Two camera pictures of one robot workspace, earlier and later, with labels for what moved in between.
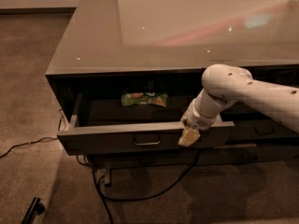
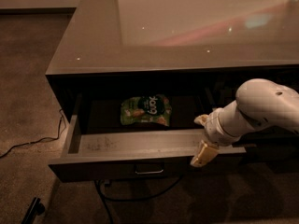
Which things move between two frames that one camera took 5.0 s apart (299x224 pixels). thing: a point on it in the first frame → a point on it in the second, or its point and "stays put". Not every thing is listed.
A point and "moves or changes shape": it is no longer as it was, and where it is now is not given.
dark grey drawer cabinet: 131,59 stays put
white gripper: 198,119 → 212,127
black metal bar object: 35,207 stays put
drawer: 134,121 moves or changes shape
